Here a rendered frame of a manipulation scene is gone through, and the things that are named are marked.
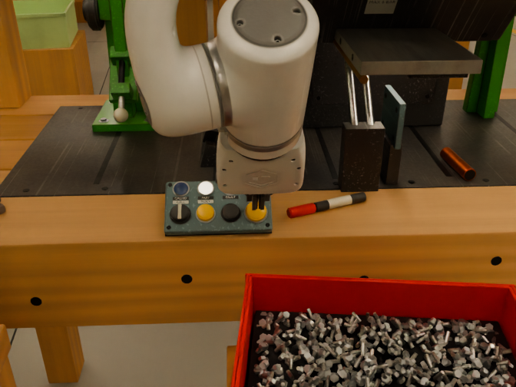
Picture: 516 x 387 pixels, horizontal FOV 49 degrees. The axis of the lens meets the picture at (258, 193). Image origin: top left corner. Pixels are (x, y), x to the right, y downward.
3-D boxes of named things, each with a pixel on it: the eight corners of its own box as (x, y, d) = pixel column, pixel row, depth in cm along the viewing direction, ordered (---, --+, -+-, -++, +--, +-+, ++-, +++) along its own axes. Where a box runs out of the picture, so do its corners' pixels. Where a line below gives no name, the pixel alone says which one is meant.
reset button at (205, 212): (214, 221, 78) (213, 218, 77) (196, 222, 78) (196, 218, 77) (214, 206, 79) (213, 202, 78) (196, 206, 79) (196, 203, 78)
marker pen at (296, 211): (360, 198, 88) (361, 189, 87) (366, 203, 87) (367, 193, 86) (286, 215, 83) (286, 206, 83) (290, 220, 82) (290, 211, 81)
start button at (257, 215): (266, 222, 78) (266, 218, 77) (246, 223, 78) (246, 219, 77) (266, 203, 79) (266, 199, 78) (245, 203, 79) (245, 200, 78)
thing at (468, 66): (479, 82, 75) (484, 60, 73) (358, 84, 74) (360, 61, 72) (399, 21, 109) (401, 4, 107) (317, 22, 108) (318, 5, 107)
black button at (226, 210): (239, 221, 78) (239, 217, 77) (222, 221, 78) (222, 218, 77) (239, 205, 79) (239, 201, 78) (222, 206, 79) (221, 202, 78)
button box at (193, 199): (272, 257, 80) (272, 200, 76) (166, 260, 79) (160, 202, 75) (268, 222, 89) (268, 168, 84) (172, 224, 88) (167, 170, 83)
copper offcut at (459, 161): (474, 180, 93) (477, 168, 92) (462, 181, 93) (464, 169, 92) (450, 157, 101) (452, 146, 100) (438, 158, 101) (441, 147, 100)
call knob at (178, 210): (189, 223, 78) (189, 219, 77) (170, 223, 78) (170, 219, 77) (190, 206, 79) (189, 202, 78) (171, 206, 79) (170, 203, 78)
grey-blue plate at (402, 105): (398, 186, 91) (409, 104, 85) (386, 186, 91) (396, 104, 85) (384, 161, 100) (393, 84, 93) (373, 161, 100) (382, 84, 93)
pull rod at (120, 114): (127, 124, 107) (124, 95, 104) (113, 124, 107) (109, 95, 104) (132, 114, 112) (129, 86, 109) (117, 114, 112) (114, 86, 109)
